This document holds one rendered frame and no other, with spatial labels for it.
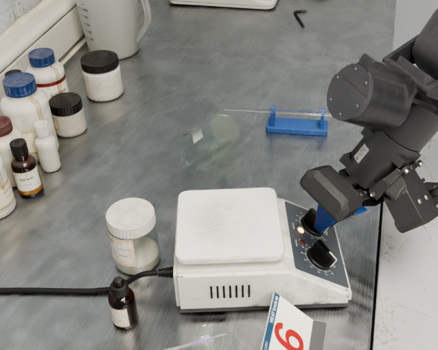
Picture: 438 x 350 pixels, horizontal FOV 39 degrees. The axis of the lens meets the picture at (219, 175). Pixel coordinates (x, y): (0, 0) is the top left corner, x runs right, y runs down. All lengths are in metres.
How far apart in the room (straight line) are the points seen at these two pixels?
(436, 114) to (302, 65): 0.59
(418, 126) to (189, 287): 0.30
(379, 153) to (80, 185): 0.46
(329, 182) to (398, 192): 0.08
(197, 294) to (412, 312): 0.25
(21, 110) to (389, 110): 0.56
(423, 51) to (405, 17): 1.45
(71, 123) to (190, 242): 0.42
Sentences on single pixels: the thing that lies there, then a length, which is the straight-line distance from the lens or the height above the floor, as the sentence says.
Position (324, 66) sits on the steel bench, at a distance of 1.22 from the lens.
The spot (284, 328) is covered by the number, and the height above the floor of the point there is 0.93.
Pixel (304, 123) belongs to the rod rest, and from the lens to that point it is 1.02.
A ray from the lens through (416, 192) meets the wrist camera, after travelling 0.69.
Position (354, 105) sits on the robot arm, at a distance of 0.60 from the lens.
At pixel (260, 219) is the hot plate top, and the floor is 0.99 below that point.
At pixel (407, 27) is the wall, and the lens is 2.12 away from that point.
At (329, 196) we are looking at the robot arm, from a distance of 0.63.
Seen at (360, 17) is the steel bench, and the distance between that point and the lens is 1.44.
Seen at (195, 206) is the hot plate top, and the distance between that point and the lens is 0.73.
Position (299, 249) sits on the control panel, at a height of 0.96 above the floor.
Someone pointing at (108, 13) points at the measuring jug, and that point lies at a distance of 1.22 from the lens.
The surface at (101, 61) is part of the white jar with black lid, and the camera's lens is 1.12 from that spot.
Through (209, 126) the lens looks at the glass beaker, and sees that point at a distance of 0.92.
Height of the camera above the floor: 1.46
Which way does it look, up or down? 37 degrees down
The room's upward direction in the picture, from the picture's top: 3 degrees counter-clockwise
